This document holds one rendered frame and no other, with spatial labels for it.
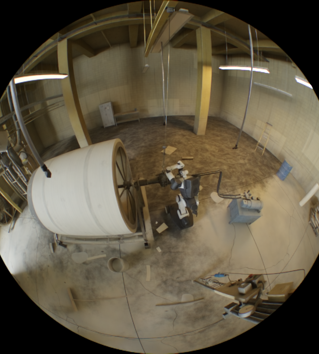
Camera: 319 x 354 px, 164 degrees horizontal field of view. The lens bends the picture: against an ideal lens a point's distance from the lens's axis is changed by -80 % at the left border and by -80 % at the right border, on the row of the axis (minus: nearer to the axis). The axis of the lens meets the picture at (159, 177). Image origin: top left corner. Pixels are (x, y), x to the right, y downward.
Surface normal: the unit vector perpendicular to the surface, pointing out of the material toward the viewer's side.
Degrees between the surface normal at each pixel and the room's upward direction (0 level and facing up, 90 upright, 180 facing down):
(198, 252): 0
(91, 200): 49
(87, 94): 90
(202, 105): 90
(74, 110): 90
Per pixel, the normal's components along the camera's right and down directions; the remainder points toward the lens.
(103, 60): 0.20, 0.69
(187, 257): -0.04, -0.70
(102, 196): 0.12, 0.07
